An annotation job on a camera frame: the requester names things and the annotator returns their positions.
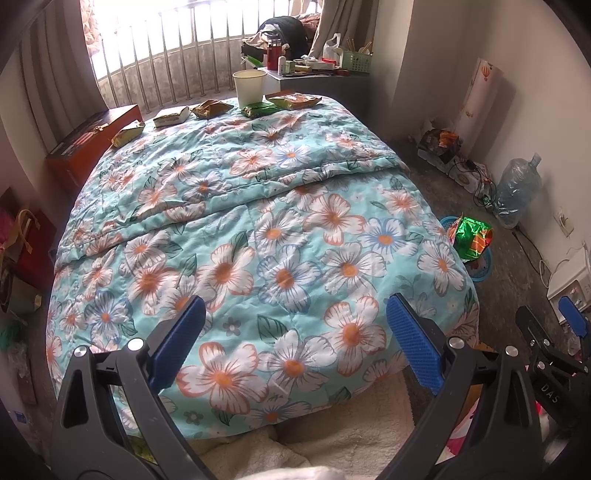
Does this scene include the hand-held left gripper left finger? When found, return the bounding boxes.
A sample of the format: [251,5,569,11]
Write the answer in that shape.
[50,295,218,480]

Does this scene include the grey cabinet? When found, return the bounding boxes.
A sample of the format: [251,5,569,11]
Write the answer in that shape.
[265,69,370,121]

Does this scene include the red gift bag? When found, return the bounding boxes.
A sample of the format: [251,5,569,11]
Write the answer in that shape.
[11,209,58,289]

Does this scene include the dark green snack packet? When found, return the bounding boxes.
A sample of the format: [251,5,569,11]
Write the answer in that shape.
[241,102,278,118]

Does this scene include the beige snack packet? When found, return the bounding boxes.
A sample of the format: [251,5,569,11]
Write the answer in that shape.
[153,106,191,127]

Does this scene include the orange black snack packet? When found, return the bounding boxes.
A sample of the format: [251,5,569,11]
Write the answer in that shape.
[422,128,462,162]

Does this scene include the yellow snack packet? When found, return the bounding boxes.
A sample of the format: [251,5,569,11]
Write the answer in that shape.
[111,122,145,148]

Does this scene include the black bag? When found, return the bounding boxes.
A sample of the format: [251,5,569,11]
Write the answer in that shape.
[257,16,309,56]

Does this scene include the green plastic storage basket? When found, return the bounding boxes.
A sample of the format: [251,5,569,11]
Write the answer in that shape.
[339,48,374,75]

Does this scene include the black charger cable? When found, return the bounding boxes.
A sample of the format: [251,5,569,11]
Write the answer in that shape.
[455,157,499,208]

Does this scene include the green foil snack packet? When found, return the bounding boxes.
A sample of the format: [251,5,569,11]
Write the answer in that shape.
[448,215,494,264]

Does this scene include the white power strip with cables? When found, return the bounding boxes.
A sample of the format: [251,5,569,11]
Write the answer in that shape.
[418,138,490,195]

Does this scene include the white cable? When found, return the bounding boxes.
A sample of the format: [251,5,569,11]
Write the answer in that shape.
[540,244,587,284]

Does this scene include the metal window railing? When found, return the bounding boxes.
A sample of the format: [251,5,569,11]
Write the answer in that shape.
[90,4,296,116]

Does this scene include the grey right window curtain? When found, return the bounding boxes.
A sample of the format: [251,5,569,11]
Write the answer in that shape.
[309,0,393,61]

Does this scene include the floral quilted blanket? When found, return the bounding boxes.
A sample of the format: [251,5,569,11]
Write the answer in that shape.
[46,95,481,437]

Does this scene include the person's fleece pants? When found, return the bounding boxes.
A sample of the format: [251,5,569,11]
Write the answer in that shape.
[189,374,416,480]

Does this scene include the wall socket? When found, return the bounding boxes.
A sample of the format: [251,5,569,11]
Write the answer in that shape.
[553,208,575,238]

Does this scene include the grey left window curtain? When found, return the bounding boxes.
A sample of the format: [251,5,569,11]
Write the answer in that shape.
[18,0,107,153]

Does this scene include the dark red wooden box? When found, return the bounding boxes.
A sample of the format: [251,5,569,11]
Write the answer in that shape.
[46,104,144,185]

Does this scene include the person's right forearm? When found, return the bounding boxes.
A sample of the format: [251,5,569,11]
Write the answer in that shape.
[538,411,587,467]

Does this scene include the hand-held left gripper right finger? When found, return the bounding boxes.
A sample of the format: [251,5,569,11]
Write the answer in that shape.
[376,292,543,480]

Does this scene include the yellow-green plush cloth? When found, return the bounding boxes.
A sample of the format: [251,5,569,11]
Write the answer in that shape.
[127,436,155,462]

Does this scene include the white water dispenser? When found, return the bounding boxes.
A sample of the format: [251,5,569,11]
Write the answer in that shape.
[547,263,591,324]

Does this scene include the brown snack packet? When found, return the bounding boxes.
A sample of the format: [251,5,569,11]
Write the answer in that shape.
[191,99,235,120]

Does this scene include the cream paper cup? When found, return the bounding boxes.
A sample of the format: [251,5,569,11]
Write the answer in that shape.
[232,69,269,108]

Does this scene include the blue plastic waste basket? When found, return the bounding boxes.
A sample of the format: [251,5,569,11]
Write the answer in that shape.
[438,215,494,283]

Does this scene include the grey window curtain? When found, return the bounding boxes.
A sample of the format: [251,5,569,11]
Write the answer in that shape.
[309,0,393,61]
[18,0,107,153]

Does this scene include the black floor cable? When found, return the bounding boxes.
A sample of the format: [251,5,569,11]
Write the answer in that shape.
[512,228,550,278]

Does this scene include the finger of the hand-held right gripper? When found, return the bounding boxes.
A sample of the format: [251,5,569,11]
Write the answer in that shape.
[515,305,583,374]
[558,296,591,356]

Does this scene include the crumpled empty water jug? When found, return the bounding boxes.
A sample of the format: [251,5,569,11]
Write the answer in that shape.
[492,154,542,229]

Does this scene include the green plastic bag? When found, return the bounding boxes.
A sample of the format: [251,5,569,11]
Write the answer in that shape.
[0,318,24,352]

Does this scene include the golden snack packet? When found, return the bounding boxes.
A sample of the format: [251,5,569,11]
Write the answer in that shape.
[268,93,321,112]

